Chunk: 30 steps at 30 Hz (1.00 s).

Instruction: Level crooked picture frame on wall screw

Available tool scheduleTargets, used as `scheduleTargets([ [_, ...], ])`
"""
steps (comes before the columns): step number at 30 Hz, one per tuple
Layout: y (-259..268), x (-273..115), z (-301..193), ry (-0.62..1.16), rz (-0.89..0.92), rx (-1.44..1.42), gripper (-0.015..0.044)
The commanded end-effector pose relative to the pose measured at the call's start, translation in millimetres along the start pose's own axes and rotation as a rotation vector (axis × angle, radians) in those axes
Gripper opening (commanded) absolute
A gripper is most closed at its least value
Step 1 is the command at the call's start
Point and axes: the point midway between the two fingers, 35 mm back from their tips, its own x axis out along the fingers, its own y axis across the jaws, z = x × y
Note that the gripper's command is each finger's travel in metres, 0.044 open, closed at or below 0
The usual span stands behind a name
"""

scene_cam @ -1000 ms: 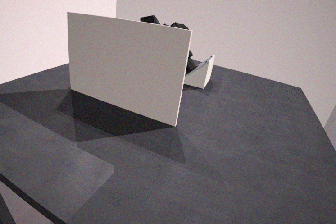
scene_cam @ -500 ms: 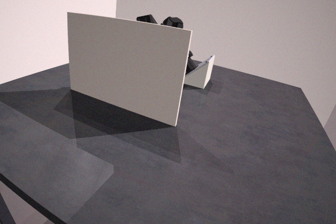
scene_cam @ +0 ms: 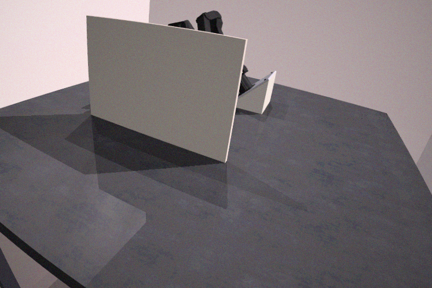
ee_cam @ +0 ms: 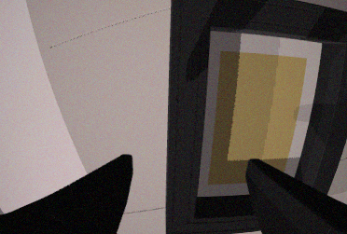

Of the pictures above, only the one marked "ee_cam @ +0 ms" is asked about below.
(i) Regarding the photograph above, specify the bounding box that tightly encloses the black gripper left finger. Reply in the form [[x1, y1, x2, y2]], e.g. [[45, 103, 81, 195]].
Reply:
[[0, 154, 132, 234]]

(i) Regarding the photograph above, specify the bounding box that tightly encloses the black rectangular picture frame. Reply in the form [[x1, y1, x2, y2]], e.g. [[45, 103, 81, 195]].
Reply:
[[165, 0, 347, 234]]

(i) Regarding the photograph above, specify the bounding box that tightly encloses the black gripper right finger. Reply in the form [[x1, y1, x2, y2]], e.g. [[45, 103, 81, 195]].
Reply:
[[245, 158, 347, 234]]

